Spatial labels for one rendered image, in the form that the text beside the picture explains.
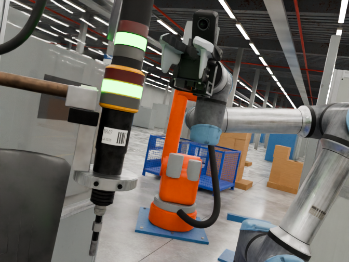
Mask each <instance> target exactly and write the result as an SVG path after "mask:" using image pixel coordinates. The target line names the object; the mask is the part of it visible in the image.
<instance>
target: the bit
mask: <svg viewBox="0 0 349 262"><path fill-rule="evenodd" d="M101 219H102V216H98V215H96V218H95V221H93V224H92V231H93V233H92V239H91V245H90V250H89V256H95V253H96V247H97V241H98V236H99V232H100V231H101V229H102V223H103V222H102V221H101Z"/></svg>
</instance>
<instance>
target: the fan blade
mask: <svg viewBox="0 0 349 262"><path fill-rule="evenodd" d="M70 171H71V165H70V164H69V163H68V162H67V161H66V160H65V159H63V158H59V157H57V156H53V155H48V154H43V153H38V152H32V151H25V150H17V149H3V148H0V262H51V259H52V254H53V249H54V246H55V242H56V237H57V232H58V228H59V223H60V218H61V213H62V209H63V203H64V199H65V194H66V189H67V186H68V181H69V176H70Z"/></svg>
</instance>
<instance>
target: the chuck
mask: <svg viewBox="0 0 349 262"><path fill-rule="evenodd" d="M105 212H106V206H98V205H95V207H94V213H95V214H96V215H98V216H103V215H104V214H105Z"/></svg>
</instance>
